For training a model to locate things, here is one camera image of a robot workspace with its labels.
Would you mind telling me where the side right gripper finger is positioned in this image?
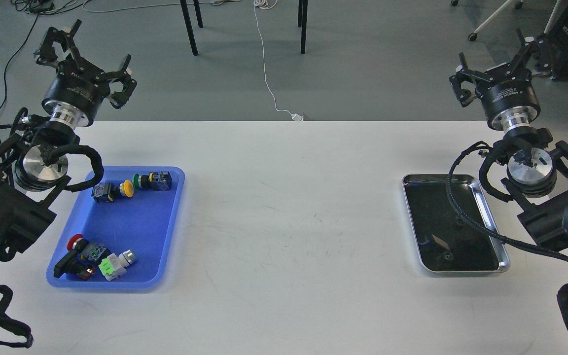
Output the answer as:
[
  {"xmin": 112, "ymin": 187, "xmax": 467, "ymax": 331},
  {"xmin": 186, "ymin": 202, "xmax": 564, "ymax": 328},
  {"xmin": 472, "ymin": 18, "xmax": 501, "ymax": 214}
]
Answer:
[
  {"xmin": 511, "ymin": 29, "xmax": 554, "ymax": 77},
  {"xmin": 449, "ymin": 52, "xmax": 487, "ymax": 107}
]

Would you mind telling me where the side left gripper finger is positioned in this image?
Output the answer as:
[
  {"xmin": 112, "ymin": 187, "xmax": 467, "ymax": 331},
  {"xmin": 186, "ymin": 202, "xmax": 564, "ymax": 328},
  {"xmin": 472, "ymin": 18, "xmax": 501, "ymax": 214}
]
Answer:
[
  {"xmin": 102, "ymin": 54, "xmax": 138, "ymax": 109},
  {"xmin": 34, "ymin": 20, "xmax": 83, "ymax": 67}
]

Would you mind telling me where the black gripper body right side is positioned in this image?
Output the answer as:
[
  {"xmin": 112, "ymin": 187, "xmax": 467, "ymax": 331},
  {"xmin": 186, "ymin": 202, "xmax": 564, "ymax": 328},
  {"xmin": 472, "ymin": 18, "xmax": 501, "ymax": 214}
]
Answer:
[{"xmin": 475, "ymin": 69, "xmax": 540, "ymax": 122}]

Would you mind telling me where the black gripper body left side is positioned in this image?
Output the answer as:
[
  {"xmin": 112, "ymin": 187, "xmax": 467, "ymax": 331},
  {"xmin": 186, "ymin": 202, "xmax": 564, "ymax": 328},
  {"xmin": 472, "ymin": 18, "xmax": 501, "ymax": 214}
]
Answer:
[{"xmin": 41, "ymin": 58, "xmax": 111, "ymax": 114}]

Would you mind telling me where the white caster chair base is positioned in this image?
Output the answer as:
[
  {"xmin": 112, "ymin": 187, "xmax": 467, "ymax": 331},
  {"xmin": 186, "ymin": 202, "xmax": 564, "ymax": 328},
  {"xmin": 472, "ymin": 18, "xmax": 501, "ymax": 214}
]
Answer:
[{"xmin": 467, "ymin": 0, "xmax": 568, "ymax": 42}]

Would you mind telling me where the black chair leg left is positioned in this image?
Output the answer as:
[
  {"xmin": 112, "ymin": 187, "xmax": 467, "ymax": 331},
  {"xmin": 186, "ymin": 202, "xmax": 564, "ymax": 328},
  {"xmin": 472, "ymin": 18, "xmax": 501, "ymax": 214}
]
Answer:
[{"xmin": 179, "ymin": 0, "xmax": 204, "ymax": 56}]

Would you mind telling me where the black chair leg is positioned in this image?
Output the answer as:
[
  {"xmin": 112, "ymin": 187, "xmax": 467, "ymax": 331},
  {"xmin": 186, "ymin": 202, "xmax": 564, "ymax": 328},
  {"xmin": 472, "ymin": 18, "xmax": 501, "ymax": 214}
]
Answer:
[
  {"xmin": 179, "ymin": 0, "xmax": 204, "ymax": 56},
  {"xmin": 297, "ymin": 0, "xmax": 309, "ymax": 55}
]

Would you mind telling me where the blue plastic tray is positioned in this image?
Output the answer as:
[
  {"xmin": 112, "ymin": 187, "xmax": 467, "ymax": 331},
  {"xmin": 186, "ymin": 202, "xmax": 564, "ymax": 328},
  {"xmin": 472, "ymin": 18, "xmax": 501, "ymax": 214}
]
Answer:
[{"xmin": 46, "ymin": 166, "xmax": 185, "ymax": 290}]

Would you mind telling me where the red emergency stop button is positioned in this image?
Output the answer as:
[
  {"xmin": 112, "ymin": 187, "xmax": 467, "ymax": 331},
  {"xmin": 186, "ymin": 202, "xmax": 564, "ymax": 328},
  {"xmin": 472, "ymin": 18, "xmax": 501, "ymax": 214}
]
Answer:
[{"xmin": 53, "ymin": 233, "xmax": 111, "ymax": 281}]

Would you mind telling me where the metal tray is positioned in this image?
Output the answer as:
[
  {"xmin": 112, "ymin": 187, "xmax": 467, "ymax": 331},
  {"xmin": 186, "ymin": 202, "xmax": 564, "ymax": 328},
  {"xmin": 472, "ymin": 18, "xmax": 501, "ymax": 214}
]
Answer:
[{"xmin": 402, "ymin": 174, "xmax": 511, "ymax": 277}]

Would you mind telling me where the black chair leg right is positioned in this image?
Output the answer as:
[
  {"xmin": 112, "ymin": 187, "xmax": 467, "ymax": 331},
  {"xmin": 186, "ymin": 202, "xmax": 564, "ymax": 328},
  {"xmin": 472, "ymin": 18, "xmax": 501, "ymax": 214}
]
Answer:
[{"xmin": 297, "ymin": 0, "xmax": 309, "ymax": 55}]

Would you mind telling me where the green push button switch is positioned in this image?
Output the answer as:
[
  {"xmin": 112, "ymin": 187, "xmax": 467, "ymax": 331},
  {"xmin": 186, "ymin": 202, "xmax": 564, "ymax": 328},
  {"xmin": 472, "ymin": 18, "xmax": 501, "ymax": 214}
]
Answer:
[{"xmin": 131, "ymin": 171, "xmax": 172, "ymax": 191}]

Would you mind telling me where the yellow push button switch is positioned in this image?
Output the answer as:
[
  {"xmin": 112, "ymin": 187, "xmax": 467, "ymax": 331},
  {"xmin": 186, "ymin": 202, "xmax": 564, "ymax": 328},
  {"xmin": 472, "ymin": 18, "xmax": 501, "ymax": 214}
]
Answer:
[{"xmin": 91, "ymin": 180, "xmax": 135, "ymax": 203}]

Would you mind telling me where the white green selector switch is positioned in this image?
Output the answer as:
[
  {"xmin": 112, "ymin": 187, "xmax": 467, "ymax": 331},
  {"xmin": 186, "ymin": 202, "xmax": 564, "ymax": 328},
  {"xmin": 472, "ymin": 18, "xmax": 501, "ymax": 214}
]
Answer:
[{"xmin": 98, "ymin": 249, "xmax": 138, "ymax": 281}]

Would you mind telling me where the white cable on floor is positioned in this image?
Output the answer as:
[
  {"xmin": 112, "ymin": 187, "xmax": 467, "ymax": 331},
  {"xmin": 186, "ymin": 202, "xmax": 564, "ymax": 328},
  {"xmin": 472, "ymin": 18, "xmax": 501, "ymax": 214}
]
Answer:
[{"xmin": 253, "ymin": 0, "xmax": 304, "ymax": 122}]

